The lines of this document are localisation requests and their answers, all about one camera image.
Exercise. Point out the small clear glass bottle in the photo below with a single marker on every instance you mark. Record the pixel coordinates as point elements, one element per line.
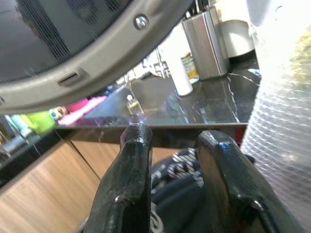
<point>134,105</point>

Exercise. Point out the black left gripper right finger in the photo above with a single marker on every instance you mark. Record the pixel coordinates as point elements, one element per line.
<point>226,174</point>

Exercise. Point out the silver door screw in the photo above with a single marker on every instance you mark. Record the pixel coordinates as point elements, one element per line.
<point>141,22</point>

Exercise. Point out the green plastic container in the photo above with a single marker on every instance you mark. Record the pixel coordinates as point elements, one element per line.
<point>41,121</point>

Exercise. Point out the stainless steel knife block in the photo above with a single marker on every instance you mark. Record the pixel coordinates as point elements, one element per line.
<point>206,46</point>

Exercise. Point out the navy blue garment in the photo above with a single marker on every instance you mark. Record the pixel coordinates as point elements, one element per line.
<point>179,206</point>

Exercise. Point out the grey round washer door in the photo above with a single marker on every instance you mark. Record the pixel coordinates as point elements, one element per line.
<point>97,48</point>

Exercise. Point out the wooden cabinet door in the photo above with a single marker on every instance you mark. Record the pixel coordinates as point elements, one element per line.
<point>97,155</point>
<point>43,194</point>

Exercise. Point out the navy white striped garment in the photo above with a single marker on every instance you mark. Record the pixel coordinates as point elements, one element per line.
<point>182,165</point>

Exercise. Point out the white kitchen appliance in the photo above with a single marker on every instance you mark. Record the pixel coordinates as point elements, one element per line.
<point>236,38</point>

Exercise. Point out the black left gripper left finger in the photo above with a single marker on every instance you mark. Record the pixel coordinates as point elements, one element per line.
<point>131,170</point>

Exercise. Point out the light blue bottle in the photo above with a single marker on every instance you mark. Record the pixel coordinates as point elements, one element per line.
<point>20,125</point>

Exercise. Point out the glass jar with lid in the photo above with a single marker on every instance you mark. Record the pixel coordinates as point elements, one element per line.
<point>190,68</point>

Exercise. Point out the white bubble textured plastic sheet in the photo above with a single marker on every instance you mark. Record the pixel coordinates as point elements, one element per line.
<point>274,126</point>

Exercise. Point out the white paper towel roll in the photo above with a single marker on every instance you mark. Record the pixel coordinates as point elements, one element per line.
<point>181,72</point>

